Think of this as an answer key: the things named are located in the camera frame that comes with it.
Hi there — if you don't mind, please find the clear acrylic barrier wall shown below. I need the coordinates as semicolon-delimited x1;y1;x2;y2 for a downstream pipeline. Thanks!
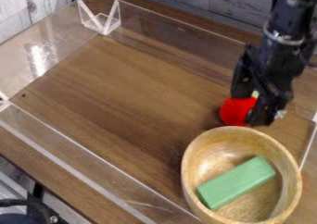
0;0;317;224

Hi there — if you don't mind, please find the black metal clamp bracket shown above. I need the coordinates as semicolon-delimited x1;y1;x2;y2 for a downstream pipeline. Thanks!
25;190;72;224

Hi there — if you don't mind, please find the wooden bowl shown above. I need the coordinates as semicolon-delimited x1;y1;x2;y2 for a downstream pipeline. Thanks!
180;126;302;224

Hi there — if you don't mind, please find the green rectangular block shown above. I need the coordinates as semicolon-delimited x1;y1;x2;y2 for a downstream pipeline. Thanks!
195;156;275;210

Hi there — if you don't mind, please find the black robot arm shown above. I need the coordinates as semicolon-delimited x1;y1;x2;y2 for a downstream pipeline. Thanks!
230;0;317;126

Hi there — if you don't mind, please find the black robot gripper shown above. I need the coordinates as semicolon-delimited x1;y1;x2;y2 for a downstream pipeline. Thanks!
230;39;309;127

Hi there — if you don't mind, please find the clear acrylic corner bracket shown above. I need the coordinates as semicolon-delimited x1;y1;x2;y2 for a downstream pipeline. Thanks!
76;0;122;35

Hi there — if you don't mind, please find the red plush strawberry toy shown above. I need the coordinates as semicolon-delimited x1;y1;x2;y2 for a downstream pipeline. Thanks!
219;91;258;127

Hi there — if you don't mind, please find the black cable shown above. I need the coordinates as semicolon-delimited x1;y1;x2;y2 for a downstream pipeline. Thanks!
0;196;47;224

